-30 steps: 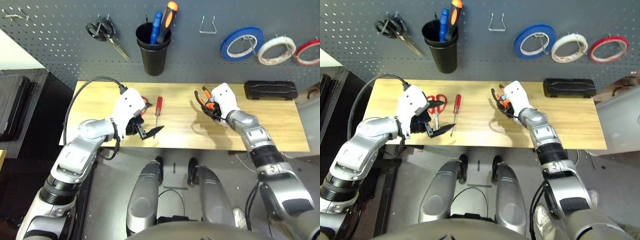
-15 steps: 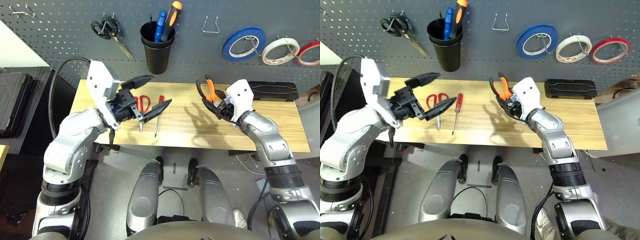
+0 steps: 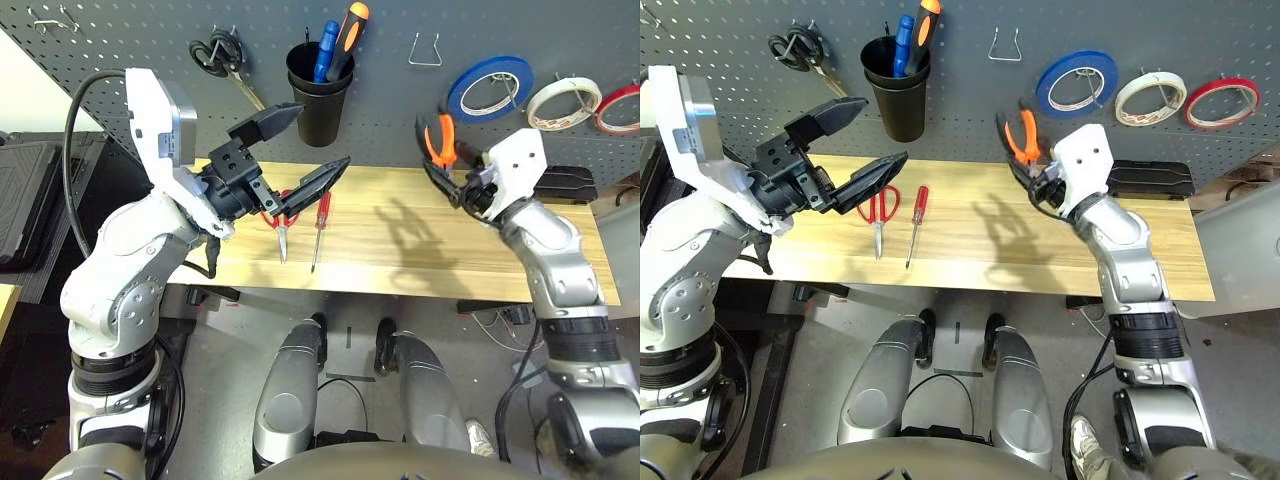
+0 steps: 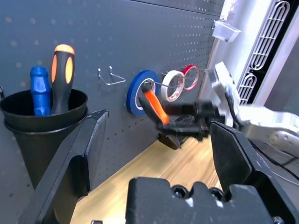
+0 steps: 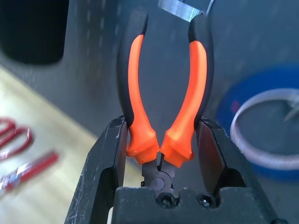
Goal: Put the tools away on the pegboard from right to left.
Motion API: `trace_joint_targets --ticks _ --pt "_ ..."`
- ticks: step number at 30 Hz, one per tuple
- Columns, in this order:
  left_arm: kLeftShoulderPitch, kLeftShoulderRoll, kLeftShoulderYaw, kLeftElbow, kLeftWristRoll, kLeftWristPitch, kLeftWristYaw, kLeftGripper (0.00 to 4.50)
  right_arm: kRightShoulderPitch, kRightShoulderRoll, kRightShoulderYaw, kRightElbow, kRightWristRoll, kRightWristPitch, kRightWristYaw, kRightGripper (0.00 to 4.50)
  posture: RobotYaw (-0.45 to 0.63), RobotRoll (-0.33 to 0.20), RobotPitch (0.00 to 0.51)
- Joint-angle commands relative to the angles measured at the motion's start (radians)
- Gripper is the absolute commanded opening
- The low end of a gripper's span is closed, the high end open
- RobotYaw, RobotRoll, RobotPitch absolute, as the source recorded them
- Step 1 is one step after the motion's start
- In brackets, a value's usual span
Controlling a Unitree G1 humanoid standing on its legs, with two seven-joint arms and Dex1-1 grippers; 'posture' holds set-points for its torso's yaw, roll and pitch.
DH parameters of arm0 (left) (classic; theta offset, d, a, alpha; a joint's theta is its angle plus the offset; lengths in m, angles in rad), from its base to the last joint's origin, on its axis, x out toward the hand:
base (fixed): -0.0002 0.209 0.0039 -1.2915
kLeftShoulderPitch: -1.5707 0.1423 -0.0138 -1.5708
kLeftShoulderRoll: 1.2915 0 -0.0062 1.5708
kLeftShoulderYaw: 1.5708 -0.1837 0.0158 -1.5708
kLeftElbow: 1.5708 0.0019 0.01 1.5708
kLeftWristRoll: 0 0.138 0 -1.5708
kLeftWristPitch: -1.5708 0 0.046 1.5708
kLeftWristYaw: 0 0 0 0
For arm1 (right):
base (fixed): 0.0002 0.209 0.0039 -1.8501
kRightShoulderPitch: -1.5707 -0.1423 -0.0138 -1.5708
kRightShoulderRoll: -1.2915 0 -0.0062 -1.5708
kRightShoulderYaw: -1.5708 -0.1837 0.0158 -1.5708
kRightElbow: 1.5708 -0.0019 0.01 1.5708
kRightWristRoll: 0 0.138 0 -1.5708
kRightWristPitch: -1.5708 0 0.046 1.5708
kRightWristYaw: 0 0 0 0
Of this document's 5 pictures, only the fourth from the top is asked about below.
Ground white grey appliance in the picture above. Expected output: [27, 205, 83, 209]
[219, 0, 299, 110]

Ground white tape roll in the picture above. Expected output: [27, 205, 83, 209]
[160, 70, 185, 103]

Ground blue handled screwdriver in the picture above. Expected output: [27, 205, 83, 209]
[29, 66, 51, 116]

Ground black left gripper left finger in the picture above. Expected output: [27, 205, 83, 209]
[18, 109, 109, 224]

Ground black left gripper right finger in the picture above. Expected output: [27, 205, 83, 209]
[209, 120, 290, 224]

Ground blue tape roll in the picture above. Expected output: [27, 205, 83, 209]
[126, 70, 161, 116]

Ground clear plastic pegboard bin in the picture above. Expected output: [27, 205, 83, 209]
[212, 20, 242, 43]

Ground black plastic tool cup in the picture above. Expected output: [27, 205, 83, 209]
[0, 88, 89, 189]

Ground wire pliers holder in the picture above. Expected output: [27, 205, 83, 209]
[97, 66, 126, 85]

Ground orange black handled screwdriver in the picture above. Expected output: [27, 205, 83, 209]
[50, 44, 75, 115]

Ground orange black pliers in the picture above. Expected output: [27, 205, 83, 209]
[137, 85, 183, 150]

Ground grey perforated pegboard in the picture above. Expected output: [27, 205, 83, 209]
[0, 0, 225, 194]

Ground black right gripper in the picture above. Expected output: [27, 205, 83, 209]
[156, 100, 221, 141]

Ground red tape roll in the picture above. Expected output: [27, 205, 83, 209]
[181, 64, 200, 91]

